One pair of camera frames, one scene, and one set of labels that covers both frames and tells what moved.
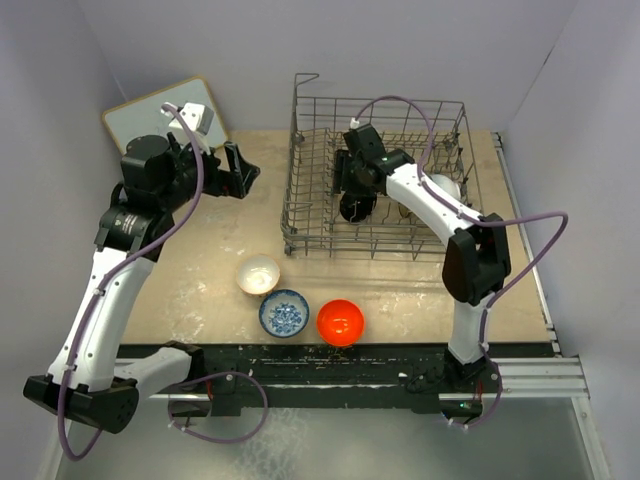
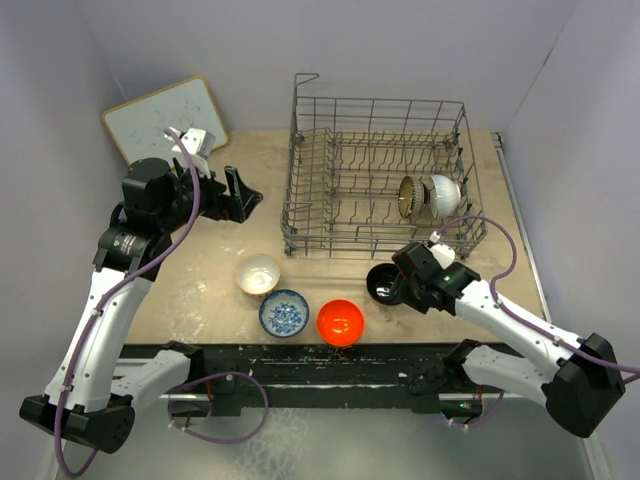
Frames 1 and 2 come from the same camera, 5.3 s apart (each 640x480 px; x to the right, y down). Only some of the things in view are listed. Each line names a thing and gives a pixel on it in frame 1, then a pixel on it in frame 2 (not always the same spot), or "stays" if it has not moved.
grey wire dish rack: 435,133 stays
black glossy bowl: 356,208 to 379,282
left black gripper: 233,183 to 234,206
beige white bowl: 258,274 stays
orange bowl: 340,322 stays
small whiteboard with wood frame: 146,116 stays
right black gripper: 341,161 to 400,288
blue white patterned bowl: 283,313 stays
